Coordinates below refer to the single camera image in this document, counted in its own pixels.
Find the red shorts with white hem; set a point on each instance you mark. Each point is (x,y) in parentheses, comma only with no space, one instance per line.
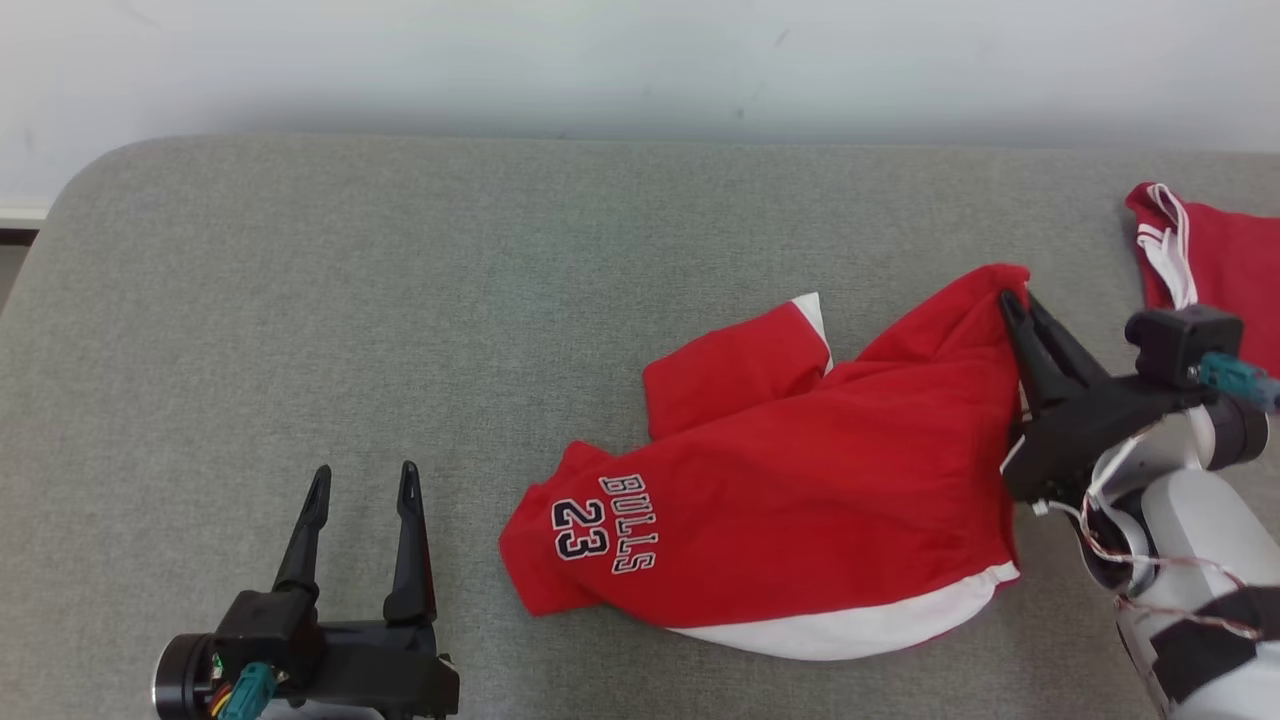
(800,480)

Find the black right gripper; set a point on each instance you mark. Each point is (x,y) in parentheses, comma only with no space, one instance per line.
(1070,445)

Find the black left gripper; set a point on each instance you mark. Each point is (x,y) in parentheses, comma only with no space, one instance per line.
(380,665)

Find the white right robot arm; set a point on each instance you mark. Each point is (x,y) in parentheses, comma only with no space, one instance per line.
(1200,530)

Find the red basketball jersey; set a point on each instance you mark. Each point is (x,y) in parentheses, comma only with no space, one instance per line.
(1230,260)

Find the white wall baseboard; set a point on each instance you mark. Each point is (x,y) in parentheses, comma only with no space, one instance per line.
(20,215)

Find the grey fabric sofa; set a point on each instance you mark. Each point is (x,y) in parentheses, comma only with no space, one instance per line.
(300,300)

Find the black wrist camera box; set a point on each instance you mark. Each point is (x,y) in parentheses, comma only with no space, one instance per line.
(268,630)
(1180,340)

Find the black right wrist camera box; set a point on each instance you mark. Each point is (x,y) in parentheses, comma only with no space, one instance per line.
(1180,340)

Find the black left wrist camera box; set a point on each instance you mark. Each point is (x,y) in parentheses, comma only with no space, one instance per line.
(268,630)

